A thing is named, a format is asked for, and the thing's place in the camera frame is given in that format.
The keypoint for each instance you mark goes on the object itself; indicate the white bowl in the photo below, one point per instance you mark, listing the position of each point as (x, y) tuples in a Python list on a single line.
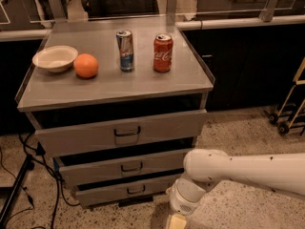
[(55, 59)]

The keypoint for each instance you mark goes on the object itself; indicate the grey metal post right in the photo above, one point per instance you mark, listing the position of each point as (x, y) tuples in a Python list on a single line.
[(268, 12)]

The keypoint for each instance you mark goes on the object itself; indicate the black tripod leg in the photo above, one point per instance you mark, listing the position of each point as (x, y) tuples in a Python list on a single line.
[(14, 190)]

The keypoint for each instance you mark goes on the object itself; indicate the grey top drawer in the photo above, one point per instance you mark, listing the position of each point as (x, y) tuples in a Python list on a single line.
[(78, 139)]

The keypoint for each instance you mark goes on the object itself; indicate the white horizontal rail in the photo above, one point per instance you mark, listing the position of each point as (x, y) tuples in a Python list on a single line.
[(183, 26)]

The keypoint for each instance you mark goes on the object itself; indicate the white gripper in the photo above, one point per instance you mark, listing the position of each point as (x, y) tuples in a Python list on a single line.
[(183, 202)]

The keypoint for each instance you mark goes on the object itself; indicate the grey metal post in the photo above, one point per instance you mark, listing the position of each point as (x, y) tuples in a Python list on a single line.
[(57, 11), (170, 11), (268, 12)]

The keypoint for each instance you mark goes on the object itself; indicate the yellow wheeled cart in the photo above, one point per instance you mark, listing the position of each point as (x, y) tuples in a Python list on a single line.
[(290, 115)]

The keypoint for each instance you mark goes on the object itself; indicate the grey drawer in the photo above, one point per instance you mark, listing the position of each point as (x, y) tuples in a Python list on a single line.
[(78, 139), (124, 191), (123, 167)]

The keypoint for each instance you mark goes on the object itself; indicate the blue silver energy drink can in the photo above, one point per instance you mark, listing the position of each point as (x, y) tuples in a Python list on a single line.
[(125, 47)]

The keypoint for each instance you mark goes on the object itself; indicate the grey metal post left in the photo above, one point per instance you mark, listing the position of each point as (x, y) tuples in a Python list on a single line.
[(57, 11)]

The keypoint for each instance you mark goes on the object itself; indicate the orange fruit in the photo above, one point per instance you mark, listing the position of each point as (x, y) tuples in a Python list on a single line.
[(85, 65)]

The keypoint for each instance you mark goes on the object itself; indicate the grey bottom drawer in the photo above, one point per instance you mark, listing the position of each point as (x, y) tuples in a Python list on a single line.
[(124, 191)]

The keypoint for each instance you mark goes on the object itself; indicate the grey metal drawer cabinet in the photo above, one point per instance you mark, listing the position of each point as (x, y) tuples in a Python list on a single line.
[(61, 100)]

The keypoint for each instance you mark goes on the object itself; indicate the red cola can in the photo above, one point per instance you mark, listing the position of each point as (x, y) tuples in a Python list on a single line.
[(163, 51)]

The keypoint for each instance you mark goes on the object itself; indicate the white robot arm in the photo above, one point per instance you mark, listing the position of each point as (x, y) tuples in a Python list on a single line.
[(204, 169)]

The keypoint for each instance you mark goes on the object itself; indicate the grey middle drawer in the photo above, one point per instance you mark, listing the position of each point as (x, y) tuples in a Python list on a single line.
[(123, 167)]

